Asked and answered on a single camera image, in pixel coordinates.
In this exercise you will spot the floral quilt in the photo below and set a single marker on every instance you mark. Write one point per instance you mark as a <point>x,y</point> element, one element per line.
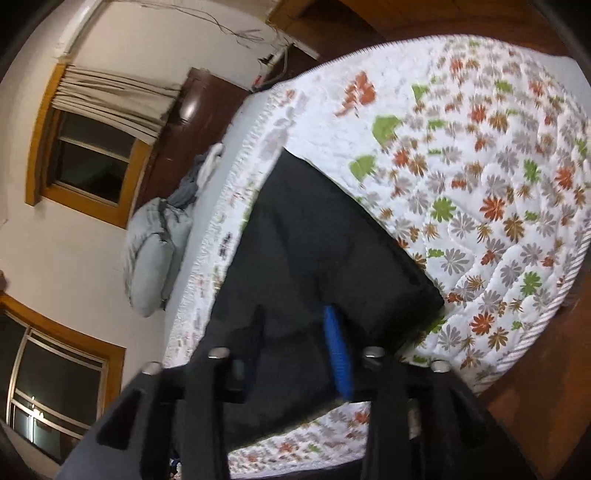
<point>485,161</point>

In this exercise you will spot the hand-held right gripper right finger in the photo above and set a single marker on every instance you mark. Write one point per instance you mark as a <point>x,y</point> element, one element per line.
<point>337,350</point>

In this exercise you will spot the grey-blue clothing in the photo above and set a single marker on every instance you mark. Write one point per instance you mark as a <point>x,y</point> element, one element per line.
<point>187,189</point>

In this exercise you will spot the black pants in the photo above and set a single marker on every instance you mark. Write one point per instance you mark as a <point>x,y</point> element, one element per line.
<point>314,230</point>

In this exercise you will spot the white cloth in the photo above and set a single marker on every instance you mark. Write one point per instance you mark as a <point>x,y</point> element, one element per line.
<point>210,164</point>

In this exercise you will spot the beige curtain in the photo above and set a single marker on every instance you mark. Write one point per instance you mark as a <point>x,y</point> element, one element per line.
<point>115,101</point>

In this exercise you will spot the dark wooden headboard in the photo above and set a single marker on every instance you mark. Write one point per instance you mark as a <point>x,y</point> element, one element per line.
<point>175,138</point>

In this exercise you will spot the grey bed sheet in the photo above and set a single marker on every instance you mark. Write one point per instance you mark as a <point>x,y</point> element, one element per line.
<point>217,194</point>

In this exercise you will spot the curtained wooden frame window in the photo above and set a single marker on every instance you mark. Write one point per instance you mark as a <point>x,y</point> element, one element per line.
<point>87,170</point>

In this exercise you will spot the white power strip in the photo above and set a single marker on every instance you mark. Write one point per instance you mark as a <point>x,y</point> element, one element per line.
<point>276,55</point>

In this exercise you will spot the large grey pillow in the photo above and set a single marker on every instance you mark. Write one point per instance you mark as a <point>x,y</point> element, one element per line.
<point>147,258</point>

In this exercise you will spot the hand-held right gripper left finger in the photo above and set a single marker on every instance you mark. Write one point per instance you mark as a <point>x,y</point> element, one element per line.
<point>210,406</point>

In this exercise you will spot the bare wooden frame window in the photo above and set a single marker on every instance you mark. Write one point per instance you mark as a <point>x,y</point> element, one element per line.
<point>55,383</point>

